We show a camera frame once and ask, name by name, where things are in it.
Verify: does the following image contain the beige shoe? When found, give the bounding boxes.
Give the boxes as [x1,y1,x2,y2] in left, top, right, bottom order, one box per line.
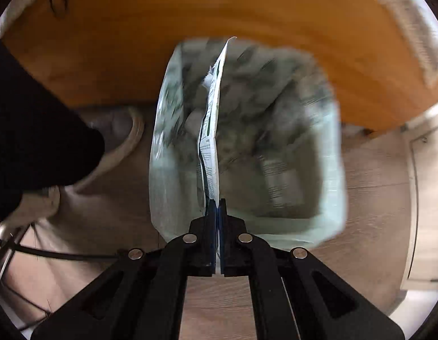
[0,106,146,236]

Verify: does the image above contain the wooden bed frame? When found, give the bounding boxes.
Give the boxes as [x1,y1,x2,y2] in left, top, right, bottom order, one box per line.
[0,0,438,135]

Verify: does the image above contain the person's dark trouser leg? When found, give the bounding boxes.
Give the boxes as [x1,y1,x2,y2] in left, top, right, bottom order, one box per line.
[0,28,105,220]

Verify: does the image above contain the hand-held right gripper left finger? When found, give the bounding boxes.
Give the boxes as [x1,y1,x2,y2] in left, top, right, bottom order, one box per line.
[31,199,218,340]

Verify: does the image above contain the green printed plastic bag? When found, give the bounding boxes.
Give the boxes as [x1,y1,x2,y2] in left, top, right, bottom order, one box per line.
[149,36,347,252]

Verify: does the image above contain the grey checked lace-trimmed blanket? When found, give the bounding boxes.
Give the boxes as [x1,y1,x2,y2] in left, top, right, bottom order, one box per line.
[0,0,438,87]

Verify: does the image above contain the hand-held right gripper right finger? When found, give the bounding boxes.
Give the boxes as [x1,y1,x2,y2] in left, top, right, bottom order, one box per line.
[219,198,405,340]

